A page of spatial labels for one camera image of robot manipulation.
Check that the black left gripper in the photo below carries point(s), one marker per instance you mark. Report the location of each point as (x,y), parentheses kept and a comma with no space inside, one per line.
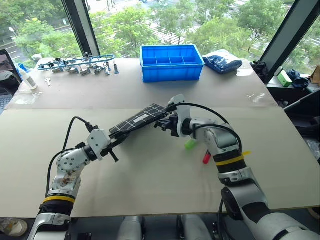
(109,149)

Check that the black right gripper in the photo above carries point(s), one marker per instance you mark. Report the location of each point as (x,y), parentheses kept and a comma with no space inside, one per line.
(172,125)

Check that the silver rounded robot leg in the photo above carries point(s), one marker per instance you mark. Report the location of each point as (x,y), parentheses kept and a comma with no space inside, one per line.
(197,228)
(130,228)

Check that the black crumpled cloth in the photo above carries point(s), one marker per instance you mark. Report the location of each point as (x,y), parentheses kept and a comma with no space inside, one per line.
(258,68)

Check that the blue divided plastic bin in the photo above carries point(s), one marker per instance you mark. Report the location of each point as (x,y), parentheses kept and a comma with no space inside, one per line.
(171,63)

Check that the blue fabric in plastic bag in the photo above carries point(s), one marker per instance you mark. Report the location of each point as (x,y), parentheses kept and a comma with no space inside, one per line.
(222,62)

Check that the green highlighter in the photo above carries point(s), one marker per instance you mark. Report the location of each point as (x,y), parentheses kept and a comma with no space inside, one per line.
(189,144)

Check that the dark blue crumpled cloth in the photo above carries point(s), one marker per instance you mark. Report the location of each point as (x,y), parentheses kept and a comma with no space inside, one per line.
(298,79)

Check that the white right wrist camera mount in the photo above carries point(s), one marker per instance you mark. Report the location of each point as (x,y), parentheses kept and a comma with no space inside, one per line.
(180,113)

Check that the black laptop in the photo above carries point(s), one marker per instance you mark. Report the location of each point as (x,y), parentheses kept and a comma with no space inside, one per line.
(6,75)

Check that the red marker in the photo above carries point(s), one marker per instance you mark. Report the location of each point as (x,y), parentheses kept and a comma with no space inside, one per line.
(206,158)

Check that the dark window frame post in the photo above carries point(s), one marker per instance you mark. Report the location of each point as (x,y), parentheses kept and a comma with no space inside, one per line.
(81,27)
(282,37)

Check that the black chair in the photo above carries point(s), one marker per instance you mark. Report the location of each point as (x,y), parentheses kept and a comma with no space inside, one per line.
(303,110)

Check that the black grid pencil pouch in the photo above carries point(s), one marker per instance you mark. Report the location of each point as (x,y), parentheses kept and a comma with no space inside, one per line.
(140,118)

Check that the green box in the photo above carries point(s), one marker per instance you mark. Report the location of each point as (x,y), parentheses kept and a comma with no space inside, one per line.
(284,79)

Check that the white squeeze bottle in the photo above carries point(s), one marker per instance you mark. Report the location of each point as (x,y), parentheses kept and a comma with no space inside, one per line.
(28,78)

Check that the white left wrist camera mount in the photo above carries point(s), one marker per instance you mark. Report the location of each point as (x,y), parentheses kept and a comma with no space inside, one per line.
(97,143)

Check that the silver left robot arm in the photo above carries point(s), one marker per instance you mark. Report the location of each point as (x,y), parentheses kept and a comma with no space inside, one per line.
(65,163)

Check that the brown cardboard piece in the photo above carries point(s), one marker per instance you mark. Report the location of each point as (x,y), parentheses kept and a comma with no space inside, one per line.
(315,75)

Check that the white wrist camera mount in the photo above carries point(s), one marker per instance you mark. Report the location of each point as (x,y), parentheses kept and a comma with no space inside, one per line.
(180,113)
(97,143)

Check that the clear plastic tape piece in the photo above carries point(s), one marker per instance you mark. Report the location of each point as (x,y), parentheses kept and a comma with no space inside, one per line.
(26,98)

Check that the blue clip drying hanger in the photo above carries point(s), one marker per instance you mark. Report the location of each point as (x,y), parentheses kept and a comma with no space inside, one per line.
(75,62)

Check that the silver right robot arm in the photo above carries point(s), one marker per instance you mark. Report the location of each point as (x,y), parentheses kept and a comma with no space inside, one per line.
(250,190)

